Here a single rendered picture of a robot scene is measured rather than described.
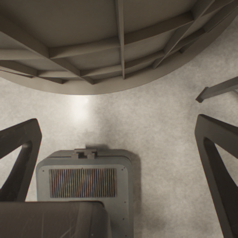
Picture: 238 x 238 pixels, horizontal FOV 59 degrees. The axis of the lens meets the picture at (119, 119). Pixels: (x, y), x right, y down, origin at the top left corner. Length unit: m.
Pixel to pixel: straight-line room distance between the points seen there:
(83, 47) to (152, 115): 0.86
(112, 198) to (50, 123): 0.61
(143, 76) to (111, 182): 0.65
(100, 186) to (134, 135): 0.40
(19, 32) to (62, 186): 0.90
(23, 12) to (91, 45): 0.22
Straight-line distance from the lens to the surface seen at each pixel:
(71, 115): 1.37
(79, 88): 1.34
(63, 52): 0.58
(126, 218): 1.23
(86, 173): 1.15
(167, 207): 1.52
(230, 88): 1.17
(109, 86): 1.31
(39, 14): 0.41
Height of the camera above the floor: 1.33
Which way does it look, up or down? 85 degrees down
